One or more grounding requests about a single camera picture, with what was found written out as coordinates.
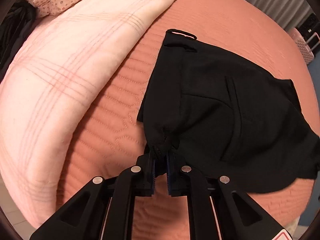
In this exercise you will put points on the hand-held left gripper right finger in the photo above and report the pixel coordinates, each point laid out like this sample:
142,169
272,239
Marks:
170,177

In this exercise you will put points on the dark clothing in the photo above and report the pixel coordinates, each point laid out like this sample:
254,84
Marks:
15,25

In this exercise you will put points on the black pants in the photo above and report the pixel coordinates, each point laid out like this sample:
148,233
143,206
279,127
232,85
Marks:
212,105

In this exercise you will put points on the grey curtain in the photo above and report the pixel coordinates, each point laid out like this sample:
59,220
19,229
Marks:
287,2

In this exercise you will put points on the pink plaid blanket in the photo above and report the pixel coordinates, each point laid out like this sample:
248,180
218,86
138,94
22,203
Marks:
62,80

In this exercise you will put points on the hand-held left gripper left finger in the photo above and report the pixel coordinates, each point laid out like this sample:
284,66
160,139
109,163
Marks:
153,180

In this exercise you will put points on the salmon quilted bedspread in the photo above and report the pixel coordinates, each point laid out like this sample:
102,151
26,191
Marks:
225,30

